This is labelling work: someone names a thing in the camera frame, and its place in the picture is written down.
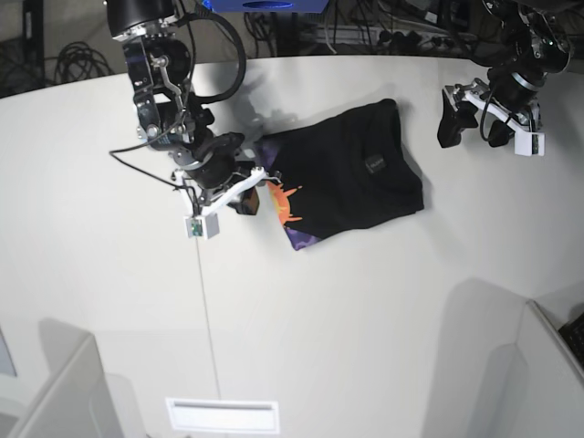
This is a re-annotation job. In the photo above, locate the white left partition panel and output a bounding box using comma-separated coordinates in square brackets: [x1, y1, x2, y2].
[1, 318, 124, 437]

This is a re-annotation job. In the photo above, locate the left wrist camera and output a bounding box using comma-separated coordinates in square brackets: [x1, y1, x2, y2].
[514, 130, 546, 157]

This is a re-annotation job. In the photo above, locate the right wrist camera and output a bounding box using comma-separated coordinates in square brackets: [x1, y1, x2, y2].
[184, 214, 220, 240]

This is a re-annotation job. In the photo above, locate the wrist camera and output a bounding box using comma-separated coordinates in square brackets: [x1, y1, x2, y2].
[184, 214, 220, 240]
[514, 130, 546, 157]

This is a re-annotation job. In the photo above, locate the white partition panel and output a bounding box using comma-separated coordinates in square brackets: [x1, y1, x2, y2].
[495, 301, 583, 438]
[1, 318, 124, 437]

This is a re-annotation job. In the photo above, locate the black keyboard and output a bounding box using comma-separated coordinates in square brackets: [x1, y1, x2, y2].
[559, 314, 584, 365]

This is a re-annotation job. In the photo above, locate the blue box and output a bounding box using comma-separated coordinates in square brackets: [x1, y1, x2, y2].
[202, 0, 329, 13]

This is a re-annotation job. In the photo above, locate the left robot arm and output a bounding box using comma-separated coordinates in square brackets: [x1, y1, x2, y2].
[437, 1, 575, 157]

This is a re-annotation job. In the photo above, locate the white right partition panel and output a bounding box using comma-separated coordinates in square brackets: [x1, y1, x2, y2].
[495, 301, 583, 438]

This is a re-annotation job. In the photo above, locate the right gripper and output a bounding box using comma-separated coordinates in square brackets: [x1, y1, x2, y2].
[171, 132, 282, 216]

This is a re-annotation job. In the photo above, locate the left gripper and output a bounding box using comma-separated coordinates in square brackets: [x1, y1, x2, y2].
[437, 68, 546, 148]

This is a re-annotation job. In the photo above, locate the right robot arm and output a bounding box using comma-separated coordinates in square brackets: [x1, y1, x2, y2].
[106, 1, 279, 215]

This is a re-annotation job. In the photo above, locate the coiled black cable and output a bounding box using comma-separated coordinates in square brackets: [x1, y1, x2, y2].
[53, 41, 115, 83]

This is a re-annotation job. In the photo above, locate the black T-shirt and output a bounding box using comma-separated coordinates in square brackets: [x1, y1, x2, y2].
[255, 99, 424, 251]

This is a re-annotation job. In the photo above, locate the white power strip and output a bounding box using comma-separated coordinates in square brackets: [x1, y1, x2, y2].
[377, 30, 455, 52]

